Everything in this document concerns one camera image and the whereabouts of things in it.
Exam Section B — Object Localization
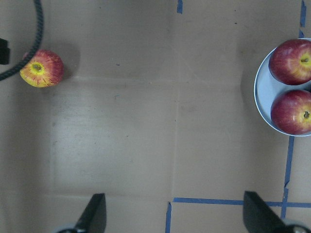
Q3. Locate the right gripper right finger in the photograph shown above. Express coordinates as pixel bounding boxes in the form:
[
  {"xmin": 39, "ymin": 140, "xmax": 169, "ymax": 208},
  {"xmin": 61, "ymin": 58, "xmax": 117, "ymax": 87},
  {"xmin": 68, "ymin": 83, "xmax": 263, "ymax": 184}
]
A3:
[{"xmin": 242, "ymin": 191, "xmax": 292, "ymax": 233}]

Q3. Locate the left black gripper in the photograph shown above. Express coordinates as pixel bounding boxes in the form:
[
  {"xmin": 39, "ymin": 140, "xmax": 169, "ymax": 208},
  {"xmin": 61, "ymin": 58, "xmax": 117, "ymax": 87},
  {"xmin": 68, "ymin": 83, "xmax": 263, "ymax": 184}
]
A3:
[{"xmin": 0, "ymin": 38, "xmax": 10, "ymax": 65}]

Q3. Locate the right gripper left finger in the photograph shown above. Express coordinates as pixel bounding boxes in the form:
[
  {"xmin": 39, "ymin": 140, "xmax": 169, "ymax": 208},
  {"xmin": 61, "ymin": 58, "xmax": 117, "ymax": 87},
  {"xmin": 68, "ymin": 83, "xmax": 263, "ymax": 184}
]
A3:
[{"xmin": 74, "ymin": 193, "xmax": 106, "ymax": 233}]

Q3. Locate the red yellow apple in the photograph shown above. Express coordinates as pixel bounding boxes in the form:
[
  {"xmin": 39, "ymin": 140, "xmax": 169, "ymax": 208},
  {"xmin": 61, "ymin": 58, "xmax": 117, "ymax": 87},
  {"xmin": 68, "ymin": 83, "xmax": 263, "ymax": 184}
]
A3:
[{"xmin": 19, "ymin": 50, "xmax": 64, "ymax": 88}]

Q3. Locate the red apple plate front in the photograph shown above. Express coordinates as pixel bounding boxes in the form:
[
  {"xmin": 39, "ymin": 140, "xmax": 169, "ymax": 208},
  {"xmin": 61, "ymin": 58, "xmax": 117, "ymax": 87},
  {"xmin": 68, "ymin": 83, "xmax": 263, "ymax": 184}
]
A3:
[{"xmin": 271, "ymin": 90, "xmax": 311, "ymax": 135}]

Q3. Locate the red apple plate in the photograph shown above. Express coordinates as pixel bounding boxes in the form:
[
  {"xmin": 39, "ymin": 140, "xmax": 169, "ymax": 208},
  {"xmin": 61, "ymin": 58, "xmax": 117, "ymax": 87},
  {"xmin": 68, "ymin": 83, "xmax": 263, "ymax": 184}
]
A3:
[
  {"xmin": 268, "ymin": 39, "xmax": 311, "ymax": 85},
  {"xmin": 271, "ymin": 90, "xmax": 311, "ymax": 135}
]

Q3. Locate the silver metal plate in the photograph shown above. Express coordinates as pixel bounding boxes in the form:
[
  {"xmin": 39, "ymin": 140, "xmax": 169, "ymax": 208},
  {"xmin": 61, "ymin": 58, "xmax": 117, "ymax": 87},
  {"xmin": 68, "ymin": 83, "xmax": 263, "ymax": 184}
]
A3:
[{"xmin": 254, "ymin": 48, "xmax": 311, "ymax": 136}]

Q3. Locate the red apple plate back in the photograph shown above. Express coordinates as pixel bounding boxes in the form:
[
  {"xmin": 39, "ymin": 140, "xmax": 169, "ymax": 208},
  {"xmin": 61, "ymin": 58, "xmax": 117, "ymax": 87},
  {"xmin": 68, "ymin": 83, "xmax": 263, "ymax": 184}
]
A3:
[{"xmin": 268, "ymin": 39, "xmax": 311, "ymax": 85}]

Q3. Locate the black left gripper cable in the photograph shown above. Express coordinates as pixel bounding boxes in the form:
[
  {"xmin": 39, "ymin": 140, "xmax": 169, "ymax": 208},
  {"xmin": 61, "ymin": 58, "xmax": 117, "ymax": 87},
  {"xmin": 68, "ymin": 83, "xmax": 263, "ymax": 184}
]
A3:
[{"xmin": 0, "ymin": 0, "xmax": 44, "ymax": 82}]

